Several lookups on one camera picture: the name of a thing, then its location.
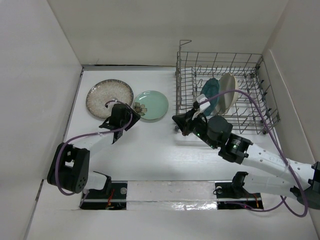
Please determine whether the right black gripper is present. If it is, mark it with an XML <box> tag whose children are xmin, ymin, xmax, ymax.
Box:
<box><xmin>172</xmin><ymin>107</ymin><xmax>218</xmax><ymax>150</ymax></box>

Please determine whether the speckled brown round plate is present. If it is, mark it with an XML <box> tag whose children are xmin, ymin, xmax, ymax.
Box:
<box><xmin>85</xmin><ymin>79</ymin><xmax>134</xmax><ymax>119</ymax></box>

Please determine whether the light green flower plate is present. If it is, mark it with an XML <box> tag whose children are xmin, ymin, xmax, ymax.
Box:
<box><xmin>133</xmin><ymin>90</ymin><xmax>169</xmax><ymax>122</ymax></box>

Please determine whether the teal scalloped plate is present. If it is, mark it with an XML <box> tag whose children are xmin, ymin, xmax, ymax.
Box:
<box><xmin>200</xmin><ymin>78</ymin><xmax>220</xmax><ymax>117</ymax></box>

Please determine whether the cream lobed plate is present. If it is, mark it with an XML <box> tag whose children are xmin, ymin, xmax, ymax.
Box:
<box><xmin>215</xmin><ymin>72</ymin><xmax>239</xmax><ymax>115</ymax></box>

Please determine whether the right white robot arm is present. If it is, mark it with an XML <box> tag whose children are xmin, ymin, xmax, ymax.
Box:
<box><xmin>172</xmin><ymin>111</ymin><xmax>320</xmax><ymax>210</ymax></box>

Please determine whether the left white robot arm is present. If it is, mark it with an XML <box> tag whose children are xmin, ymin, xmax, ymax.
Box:
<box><xmin>46</xmin><ymin>100</ymin><xmax>141</xmax><ymax>199</ymax></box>

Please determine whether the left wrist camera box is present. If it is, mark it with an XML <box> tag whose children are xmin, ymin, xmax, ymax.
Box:
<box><xmin>104</xmin><ymin>99</ymin><xmax>119</xmax><ymax>110</ymax></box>

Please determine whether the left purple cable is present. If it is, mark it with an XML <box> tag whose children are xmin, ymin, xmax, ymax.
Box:
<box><xmin>54</xmin><ymin>99</ymin><xmax>136</xmax><ymax>208</ymax></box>

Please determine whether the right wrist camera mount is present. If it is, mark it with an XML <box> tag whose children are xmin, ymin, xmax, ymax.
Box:
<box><xmin>192</xmin><ymin>94</ymin><xmax>213</xmax><ymax>120</ymax></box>

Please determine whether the grey wire dish rack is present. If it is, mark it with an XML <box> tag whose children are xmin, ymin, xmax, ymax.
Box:
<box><xmin>175</xmin><ymin>40</ymin><xmax>281</xmax><ymax>135</ymax></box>

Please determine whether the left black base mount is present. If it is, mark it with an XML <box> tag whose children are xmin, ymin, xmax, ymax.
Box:
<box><xmin>79</xmin><ymin>181</ymin><xmax>128</xmax><ymax>211</ymax></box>

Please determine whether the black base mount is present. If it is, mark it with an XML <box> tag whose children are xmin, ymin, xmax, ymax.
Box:
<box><xmin>79</xmin><ymin>181</ymin><xmax>128</xmax><ymax>211</ymax></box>
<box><xmin>212</xmin><ymin>171</ymin><xmax>264</xmax><ymax>210</ymax></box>

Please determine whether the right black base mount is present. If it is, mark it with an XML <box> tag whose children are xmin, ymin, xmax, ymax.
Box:
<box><xmin>212</xmin><ymin>171</ymin><xmax>264</xmax><ymax>210</ymax></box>

